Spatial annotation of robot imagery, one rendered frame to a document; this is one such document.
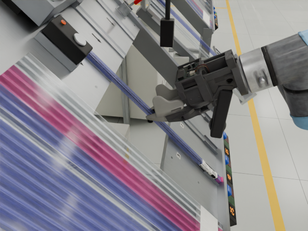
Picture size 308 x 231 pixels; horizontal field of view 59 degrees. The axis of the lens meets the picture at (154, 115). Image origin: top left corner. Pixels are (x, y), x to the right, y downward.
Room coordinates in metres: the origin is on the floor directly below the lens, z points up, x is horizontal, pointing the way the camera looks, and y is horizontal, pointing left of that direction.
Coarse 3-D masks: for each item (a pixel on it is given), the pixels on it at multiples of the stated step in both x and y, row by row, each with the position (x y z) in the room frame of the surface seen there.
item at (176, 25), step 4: (148, 0) 0.90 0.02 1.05; (152, 0) 0.90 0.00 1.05; (152, 4) 0.90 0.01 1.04; (156, 4) 0.90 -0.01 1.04; (156, 8) 0.90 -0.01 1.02; (160, 8) 0.90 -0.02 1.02; (160, 12) 0.89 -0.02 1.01; (164, 12) 0.89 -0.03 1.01; (176, 24) 0.89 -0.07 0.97; (176, 28) 0.89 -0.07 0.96; (180, 28) 0.89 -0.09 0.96; (180, 32) 0.89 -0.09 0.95; (184, 32) 0.89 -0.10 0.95; (184, 36) 0.89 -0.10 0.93; (188, 36) 0.89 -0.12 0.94; (188, 40) 0.89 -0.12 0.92; (192, 40) 0.89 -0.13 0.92; (196, 44) 0.89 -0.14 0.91; (200, 48) 0.89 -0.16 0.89; (204, 52) 0.89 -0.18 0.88; (208, 56) 0.89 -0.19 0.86
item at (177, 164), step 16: (208, 112) 0.72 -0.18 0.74; (176, 128) 0.52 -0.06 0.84; (192, 128) 0.57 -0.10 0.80; (208, 128) 0.64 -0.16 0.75; (176, 144) 0.47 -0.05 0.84; (192, 144) 0.51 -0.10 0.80; (208, 144) 0.55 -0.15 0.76; (176, 160) 0.42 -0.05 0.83; (192, 160) 0.46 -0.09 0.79; (208, 160) 0.50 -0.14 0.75; (176, 176) 0.38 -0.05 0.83; (192, 176) 0.41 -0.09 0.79; (208, 176) 0.45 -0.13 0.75; (192, 192) 0.37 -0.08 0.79; (208, 192) 0.40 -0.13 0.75; (208, 208) 0.36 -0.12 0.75
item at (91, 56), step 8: (88, 56) 0.49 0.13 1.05; (96, 56) 0.50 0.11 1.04; (96, 64) 0.49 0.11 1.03; (104, 64) 0.50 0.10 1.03; (104, 72) 0.49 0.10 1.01; (112, 72) 0.49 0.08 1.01; (112, 80) 0.48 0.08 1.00; (120, 80) 0.49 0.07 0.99; (120, 88) 0.48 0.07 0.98; (128, 88) 0.49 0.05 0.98; (128, 96) 0.48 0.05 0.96; (136, 96) 0.48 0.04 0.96; (136, 104) 0.48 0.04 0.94; (144, 104) 0.48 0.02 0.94; (144, 112) 0.48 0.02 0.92; (152, 112) 0.48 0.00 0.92; (168, 128) 0.47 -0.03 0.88; (176, 136) 0.47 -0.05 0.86; (184, 144) 0.46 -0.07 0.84; (192, 152) 0.46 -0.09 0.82; (200, 160) 0.46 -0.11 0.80
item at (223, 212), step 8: (216, 144) 0.59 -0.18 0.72; (224, 152) 0.55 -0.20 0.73; (216, 160) 0.53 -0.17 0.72; (224, 160) 0.52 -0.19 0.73; (216, 168) 0.50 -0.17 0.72; (224, 168) 0.49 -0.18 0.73; (224, 176) 0.46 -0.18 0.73; (224, 184) 0.44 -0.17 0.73; (224, 192) 0.41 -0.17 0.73; (224, 200) 0.39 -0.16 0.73; (224, 208) 0.37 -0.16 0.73; (224, 216) 0.35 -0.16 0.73; (224, 224) 0.33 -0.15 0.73
